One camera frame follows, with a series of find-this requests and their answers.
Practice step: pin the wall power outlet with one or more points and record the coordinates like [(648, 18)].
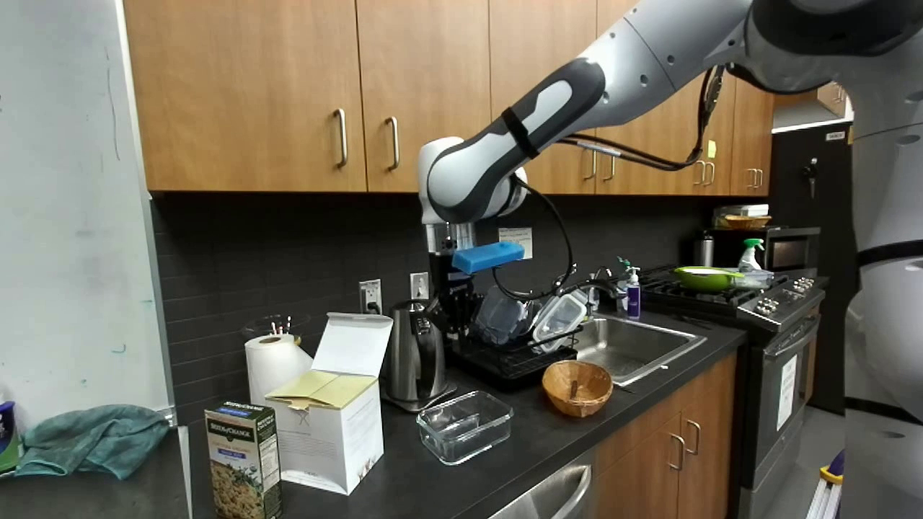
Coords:
[(420, 284), (370, 294)]

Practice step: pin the stainless steel sink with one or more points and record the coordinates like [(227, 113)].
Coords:
[(640, 347)]

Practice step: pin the black kitchen stove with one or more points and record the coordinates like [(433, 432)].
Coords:
[(781, 384)]

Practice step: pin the round wooden bowl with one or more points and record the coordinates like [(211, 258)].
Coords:
[(578, 387)]

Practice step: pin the chrome sink faucet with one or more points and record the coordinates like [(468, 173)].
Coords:
[(605, 281)]

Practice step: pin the white cardboard box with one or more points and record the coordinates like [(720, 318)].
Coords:
[(332, 421)]

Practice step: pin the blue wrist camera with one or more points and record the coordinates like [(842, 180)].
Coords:
[(490, 258)]

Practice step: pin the white paper towel roll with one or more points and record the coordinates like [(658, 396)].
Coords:
[(272, 363)]

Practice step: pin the stainless steel dishwasher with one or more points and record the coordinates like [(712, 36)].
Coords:
[(550, 495)]

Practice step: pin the clear glass food container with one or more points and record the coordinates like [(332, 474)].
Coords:
[(464, 423)]

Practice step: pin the wide wooden cabinet door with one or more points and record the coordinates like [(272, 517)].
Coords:
[(240, 90)]

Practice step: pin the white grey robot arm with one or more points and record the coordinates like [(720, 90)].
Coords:
[(537, 125)]

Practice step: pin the wooden lower cabinet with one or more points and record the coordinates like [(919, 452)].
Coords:
[(666, 451)]

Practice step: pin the green cloth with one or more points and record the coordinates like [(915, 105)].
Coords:
[(92, 439)]

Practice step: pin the black refrigerator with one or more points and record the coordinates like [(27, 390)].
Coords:
[(818, 260)]

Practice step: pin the green white drink carton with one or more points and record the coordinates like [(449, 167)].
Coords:
[(240, 462)]

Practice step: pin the blue soap bottle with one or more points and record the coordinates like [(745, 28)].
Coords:
[(631, 292)]

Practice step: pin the silver pot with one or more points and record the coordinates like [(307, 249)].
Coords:
[(700, 250)]

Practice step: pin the clear plastic container lid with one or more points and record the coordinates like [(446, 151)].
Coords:
[(562, 315)]

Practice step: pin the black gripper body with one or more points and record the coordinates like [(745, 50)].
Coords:
[(451, 289)]

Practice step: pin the white wall switch plate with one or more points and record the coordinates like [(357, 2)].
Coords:
[(517, 235)]

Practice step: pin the white green spray bottle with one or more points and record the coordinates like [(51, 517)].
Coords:
[(751, 258)]

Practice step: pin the green bowl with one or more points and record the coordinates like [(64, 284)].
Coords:
[(707, 278)]

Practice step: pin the black toaster oven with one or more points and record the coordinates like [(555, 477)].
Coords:
[(793, 249)]

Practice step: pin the white board panel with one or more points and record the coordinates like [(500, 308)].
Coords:
[(76, 210)]

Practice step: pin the dark tinted plastic container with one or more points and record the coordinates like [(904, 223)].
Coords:
[(500, 318)]

